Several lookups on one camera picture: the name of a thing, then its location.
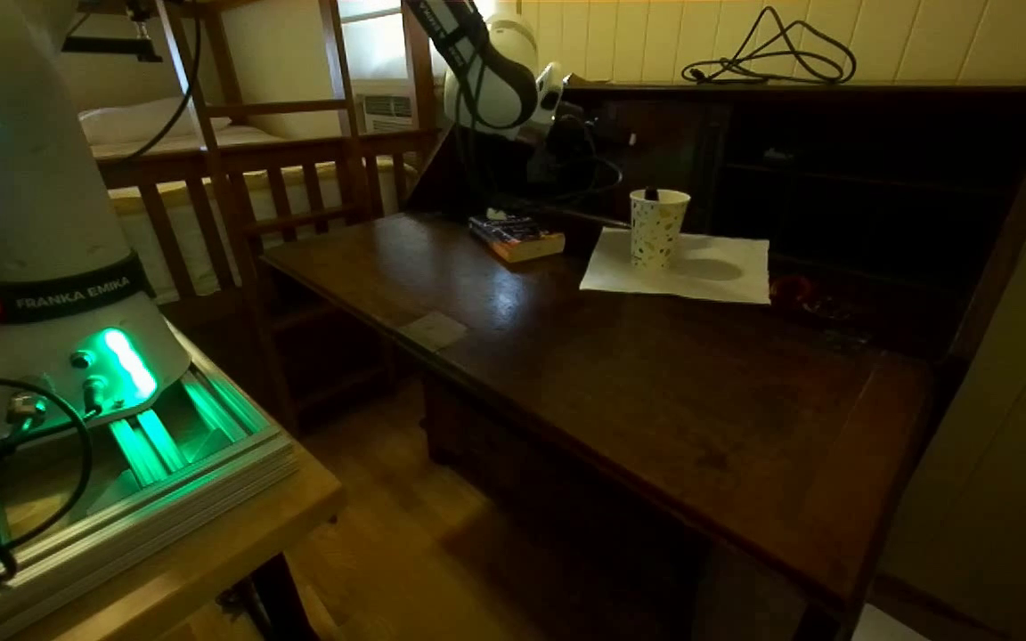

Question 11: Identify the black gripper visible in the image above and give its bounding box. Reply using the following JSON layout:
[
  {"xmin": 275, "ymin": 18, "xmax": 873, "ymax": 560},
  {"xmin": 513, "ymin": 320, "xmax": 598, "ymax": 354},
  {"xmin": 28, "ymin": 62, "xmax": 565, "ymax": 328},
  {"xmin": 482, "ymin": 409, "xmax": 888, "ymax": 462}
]
[{"xmin": 525, "ymin": 119, "xmax": 604, "ymax": 195}]

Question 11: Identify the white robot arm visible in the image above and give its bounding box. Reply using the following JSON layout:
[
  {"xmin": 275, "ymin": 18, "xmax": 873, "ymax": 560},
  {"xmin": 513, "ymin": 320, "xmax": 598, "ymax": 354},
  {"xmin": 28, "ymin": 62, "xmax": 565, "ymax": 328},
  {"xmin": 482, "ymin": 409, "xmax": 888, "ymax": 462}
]
[{"xmin": 0, "ymin": 0, "xmax": 187, "ymax": 439}]

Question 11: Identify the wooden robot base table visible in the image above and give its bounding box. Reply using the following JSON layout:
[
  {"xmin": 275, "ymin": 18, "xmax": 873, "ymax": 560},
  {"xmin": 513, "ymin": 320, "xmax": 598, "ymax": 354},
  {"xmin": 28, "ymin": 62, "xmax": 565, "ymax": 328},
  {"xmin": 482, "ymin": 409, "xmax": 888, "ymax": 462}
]
[{"xmin": 37, "ymin": 332, "xmax": 338, "ymax": 641}]

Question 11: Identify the colourful box on desk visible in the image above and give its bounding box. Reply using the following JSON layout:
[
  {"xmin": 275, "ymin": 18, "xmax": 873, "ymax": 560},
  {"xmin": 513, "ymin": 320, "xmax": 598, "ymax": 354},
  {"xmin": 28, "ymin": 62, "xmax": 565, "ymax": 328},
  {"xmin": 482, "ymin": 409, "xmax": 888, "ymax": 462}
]
[{"xmin": 468, "ymin": 211, "xmax": 565, "ymax": 265}]

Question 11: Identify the small paper label on desk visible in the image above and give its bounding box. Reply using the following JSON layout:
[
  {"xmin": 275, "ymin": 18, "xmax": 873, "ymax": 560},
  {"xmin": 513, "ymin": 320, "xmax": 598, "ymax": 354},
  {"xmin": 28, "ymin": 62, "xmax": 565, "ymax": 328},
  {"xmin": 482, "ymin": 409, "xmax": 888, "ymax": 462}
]
[{"xmin": 400, "ymin": 310, "xmax": 468, "ymax": 351}]

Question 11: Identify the dark wooden secretary desk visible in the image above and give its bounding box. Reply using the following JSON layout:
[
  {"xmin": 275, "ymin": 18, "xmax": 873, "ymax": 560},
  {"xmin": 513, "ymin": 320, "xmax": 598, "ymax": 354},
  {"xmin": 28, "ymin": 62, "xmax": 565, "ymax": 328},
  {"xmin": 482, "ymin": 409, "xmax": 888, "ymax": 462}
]
[{"xmin": 270, "ymin": 86, "xmax": 1026, "ymax": 641}]

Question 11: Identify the spotted paper cup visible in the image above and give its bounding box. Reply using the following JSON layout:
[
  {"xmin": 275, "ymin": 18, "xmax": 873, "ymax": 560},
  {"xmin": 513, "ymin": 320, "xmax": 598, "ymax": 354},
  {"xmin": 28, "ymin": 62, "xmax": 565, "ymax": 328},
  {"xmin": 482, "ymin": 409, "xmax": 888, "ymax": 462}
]
[{"xmin": 630, "ymin": 184, "xmax": 692, "ymax": 268}]

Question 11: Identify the white paper napkin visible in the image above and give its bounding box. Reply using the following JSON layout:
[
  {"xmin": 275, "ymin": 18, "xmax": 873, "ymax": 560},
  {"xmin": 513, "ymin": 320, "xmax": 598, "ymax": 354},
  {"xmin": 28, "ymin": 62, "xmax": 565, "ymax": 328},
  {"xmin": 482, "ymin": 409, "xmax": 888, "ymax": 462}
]
[{"xmin": 579, "ymin": 228, "xmax": 768, "ymax": 308}]

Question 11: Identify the wooden slatted crib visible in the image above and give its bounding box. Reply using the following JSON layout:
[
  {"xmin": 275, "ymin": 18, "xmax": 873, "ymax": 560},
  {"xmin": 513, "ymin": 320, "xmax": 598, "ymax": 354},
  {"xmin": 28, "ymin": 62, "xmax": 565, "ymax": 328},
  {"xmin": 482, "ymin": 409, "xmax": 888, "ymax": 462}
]
[{"xmin": 101, "ymin": 0, "xmax": 432, "ymax": 430}]

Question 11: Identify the aluminium robot mounting plate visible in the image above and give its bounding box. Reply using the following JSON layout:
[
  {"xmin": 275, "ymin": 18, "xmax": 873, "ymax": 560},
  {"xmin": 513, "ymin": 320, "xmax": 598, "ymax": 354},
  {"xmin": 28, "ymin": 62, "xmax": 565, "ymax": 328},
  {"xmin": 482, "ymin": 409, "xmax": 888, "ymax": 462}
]
[{"xmin": 0, "ymin": 342, "xmax": 299, "ymax": 637}]

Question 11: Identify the black cable on desk top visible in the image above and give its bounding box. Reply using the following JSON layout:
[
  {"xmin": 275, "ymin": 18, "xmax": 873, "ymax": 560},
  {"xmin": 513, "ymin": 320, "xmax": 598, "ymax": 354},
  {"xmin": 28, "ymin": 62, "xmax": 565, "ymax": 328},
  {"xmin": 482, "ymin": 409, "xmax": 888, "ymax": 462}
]
[{"xmin": 678, "ymin": 4, "xmax": 862, "ymax": 88}]

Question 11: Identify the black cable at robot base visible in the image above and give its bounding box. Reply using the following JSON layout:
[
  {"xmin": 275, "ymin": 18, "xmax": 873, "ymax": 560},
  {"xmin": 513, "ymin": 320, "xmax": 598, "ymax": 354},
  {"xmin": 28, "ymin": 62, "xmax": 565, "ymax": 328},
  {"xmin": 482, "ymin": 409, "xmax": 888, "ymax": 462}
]
[{"xmin": 0, "ymin": 374, "xmax": 101, "ymax": 590}]

